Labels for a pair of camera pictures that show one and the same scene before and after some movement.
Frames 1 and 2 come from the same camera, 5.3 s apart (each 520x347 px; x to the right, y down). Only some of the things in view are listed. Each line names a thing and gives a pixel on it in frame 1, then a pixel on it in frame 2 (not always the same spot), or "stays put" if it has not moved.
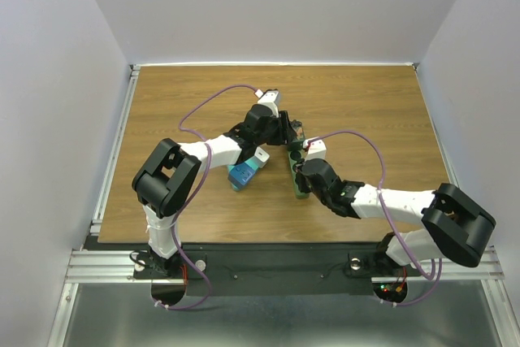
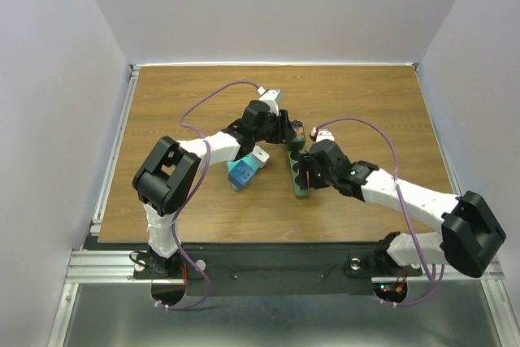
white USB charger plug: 261,157 stays put
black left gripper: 284,134 stays put
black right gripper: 302,185 → 307,162
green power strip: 295,156 stays put
